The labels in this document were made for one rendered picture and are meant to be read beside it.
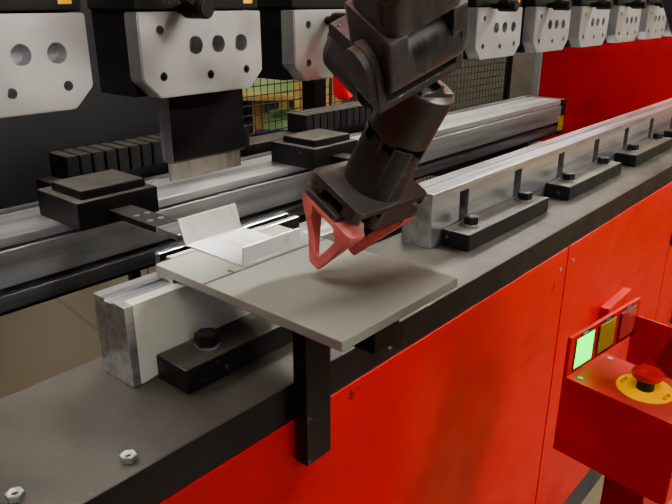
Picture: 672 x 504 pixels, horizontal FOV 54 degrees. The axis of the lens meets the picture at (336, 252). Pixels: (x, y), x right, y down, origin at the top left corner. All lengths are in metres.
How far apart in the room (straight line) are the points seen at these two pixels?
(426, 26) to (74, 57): 0.30
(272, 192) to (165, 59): 0.54
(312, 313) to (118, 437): 0.22
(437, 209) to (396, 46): 0.66
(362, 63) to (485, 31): 0.65
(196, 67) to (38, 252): 0.37
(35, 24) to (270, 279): 0.30
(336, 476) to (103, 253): 0.44
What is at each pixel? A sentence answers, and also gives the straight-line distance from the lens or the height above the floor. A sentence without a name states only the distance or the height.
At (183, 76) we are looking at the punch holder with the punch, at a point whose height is 1.19.
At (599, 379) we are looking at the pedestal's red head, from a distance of 0.99.
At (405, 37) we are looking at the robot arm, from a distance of 0.48.
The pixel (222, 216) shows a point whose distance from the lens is 0.81.
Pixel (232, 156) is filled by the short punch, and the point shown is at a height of 1.09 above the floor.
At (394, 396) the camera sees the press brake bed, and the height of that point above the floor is 0.77.
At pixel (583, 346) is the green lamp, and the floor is 0.82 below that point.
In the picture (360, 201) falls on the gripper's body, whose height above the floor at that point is 1.10.
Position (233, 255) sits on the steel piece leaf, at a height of 1.00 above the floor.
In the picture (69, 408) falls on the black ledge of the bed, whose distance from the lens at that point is 0.74.
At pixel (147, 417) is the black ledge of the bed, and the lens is 0.71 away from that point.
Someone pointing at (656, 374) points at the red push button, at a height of 0.81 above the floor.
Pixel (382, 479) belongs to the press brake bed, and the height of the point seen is 0.64.
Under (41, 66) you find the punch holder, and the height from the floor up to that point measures 1.21.
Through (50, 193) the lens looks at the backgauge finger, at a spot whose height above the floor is 1.02.
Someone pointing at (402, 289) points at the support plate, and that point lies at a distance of 0.65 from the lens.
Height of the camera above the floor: 1.26
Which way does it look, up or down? 21 degrees down
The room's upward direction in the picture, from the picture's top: straight up
